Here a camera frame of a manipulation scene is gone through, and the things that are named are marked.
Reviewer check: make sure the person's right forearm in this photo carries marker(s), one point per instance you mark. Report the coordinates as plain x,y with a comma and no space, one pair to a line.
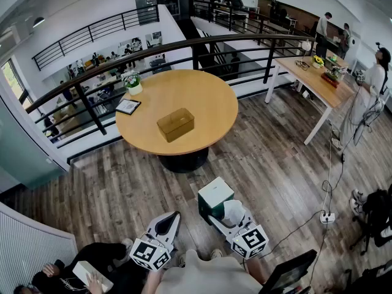
256,271

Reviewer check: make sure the small green plant decoration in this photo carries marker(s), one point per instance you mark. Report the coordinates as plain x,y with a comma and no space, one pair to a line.
335,67

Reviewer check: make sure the person's left shoe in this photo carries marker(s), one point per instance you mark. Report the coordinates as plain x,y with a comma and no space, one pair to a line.
182,259

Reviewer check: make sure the black office chair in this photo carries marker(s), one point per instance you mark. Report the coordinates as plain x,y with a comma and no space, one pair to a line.
367,239

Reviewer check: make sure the white crinkled packet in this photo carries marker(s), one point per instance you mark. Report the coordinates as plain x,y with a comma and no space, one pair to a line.
233,210

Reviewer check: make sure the potted plant in white pot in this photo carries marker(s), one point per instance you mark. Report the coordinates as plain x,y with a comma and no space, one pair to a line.
133,84

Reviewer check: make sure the black monitor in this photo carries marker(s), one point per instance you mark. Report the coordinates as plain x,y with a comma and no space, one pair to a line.
291,272

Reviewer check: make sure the round wooden table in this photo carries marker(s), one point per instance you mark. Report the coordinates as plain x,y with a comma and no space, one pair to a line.
183,93

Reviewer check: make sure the white power strip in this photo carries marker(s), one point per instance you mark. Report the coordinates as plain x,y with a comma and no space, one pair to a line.
327,217

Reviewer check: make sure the green and white box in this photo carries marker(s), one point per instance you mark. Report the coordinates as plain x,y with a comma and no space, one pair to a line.
214,193

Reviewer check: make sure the black balcony railing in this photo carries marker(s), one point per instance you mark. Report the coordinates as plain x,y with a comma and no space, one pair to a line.
245,20

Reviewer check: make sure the white desk lamp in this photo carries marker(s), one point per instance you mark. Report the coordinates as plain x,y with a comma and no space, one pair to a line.
305,45

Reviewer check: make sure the clear brown plastic container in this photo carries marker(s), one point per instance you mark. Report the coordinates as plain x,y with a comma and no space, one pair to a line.
176,125

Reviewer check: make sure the rectangular wooden desk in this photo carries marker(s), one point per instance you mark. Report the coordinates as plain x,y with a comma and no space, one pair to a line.
312,78

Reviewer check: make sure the straight black railing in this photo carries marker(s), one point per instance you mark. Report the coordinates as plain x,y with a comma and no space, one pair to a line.
92,31

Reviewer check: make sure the person's left forearm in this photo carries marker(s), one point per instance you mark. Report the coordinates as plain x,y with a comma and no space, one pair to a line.
152,282

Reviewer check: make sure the person's shoe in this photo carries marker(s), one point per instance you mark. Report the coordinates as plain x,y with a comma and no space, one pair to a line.
182,259
216,254

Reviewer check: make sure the white slatted panel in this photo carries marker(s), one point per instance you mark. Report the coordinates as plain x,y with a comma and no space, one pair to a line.
30,247

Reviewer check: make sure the person's beige shirt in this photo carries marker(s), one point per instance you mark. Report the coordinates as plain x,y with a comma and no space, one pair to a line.
205,276

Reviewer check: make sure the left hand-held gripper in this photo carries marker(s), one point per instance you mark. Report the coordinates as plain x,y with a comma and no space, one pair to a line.
150,254

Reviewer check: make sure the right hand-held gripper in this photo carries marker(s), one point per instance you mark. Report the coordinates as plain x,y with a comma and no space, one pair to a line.
249,243

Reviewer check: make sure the person's right shoe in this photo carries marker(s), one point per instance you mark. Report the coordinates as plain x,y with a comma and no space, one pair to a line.
216,254

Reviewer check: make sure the yellow flowers in pot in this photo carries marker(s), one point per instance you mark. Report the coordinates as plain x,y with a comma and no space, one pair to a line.
318,61

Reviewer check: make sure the black framed card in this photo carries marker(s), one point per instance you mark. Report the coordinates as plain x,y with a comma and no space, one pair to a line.
128,106

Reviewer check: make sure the grey pendant lamp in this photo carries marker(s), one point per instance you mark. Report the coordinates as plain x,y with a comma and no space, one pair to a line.
38,22

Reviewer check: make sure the brown book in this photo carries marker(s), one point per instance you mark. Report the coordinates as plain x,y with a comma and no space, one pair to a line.
330,80

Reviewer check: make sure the curved black railing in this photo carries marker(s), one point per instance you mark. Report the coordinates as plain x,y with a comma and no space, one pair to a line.
171,45

